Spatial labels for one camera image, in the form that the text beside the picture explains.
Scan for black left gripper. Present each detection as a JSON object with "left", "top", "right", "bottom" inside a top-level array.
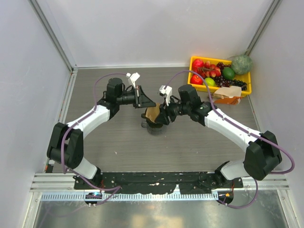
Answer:
[{"left": 116, "top": 85, "right": 156, "bottom": 108}]

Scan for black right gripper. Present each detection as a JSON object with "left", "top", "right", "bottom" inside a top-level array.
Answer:
[{"left": 154, "top": 96, "right": 190, "bottom": 125}]

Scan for brown paper coffee filter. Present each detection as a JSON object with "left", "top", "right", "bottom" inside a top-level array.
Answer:
[{"left": 145, "top": 103, "right": 160, "bottom": 123}]

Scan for green glass coffee dripper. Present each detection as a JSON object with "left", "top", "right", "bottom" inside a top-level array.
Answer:
[{"left": 141, "top": 106, "right": 164, "bottom": 128}]

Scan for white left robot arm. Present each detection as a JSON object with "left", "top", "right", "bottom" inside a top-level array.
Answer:
[{"left": 47, "top": 78, "right": 156, "bottom": 189}]

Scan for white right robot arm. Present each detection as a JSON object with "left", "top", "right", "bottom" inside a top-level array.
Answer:
[{"left": 155, "top": 85, "right": 282, "bottom": 187}]

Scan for orange coffee filter box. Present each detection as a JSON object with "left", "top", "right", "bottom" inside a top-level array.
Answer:
[{"left": 212, "top": 86, "right": 242, "bottom": 105}]

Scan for red apple lower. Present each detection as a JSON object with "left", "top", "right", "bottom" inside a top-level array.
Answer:
[{"left": 190, "top": 74, "right": 203, "bottom": 85}]

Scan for red apple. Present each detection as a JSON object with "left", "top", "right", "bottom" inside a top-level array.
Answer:
[
  {"left": 192, "top": 58, "right": 204, "bottom": 71},
  {"left": 190, "top": 74, "right": 203, "bottom": 85}
]

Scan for light green apple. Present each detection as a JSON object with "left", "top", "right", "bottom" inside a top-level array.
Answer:
[{"left": 205, "top": 77, "right": 217, "bottom": 87}]

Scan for red apple upper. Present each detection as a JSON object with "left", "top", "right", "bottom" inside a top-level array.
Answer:
[{"left": 192, "top": 58, "right": 204, "bottom": 71}]

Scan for red pink peaches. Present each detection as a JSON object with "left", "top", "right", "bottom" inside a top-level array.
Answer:
[{"left": 199, "top": 61, "right": 221, "bottom": 78}]

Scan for dark purple grape bunch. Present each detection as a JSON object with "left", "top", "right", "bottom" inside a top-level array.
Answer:
[{"left": 214, "top": 62, "right": 247, "bottom": 91}]

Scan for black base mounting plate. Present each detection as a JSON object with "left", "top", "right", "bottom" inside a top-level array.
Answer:
[{"left": 73, "top": 171, "right": 244, "bottom": 195}]

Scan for green avocado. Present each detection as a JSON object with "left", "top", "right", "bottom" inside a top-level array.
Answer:
[{"left": 222, "top": 67, "right": 235, "bottom": 80}]

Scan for yellow plastic fruit tray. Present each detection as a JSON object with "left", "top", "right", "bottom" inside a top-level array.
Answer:
[{"left": 188, "top": 56, "right": 252, "bottom": 97}]

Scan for green textured melon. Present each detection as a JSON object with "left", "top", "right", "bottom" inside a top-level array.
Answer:
[{"left": 231, "top": 55, "right": 253, "bottom": 75}]

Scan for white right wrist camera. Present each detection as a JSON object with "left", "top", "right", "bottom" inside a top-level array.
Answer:
[{"left": 159, "top": 85, "right": 172, "bottom": 106}]

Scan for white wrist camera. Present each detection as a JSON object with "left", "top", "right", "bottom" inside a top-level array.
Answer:
[
  {"left": 159, "top": 85, "right": 172, "bottom": 106},
  {"left": 126, "top": 73, "right": 140, "bottom": 88}
]

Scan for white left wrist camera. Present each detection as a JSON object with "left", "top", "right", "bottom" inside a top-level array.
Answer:
[{"left": 126, "top": 73, "right": 140, "bottom": 88}]

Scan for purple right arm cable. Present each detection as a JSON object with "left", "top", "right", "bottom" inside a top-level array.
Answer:
[{"left": 166, "top": 70, "right": 295, "bottom": 209}]

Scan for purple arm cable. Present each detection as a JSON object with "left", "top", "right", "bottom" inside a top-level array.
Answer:
[
  {"left": 60, "top": 73, "right": 130, "bottom": 205},
  {"left": 166, "top": 70, "right": 295, "bottom": 209}
]

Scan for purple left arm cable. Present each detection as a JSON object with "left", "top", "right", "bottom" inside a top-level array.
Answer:
[{"left": 60, "top": 73, "right": 130, "bottom": 205}]

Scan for white slotted cable duct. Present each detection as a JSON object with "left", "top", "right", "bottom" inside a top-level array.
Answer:
[{"left": 40, "top": 191, "right": 218, "bottom": 201}]

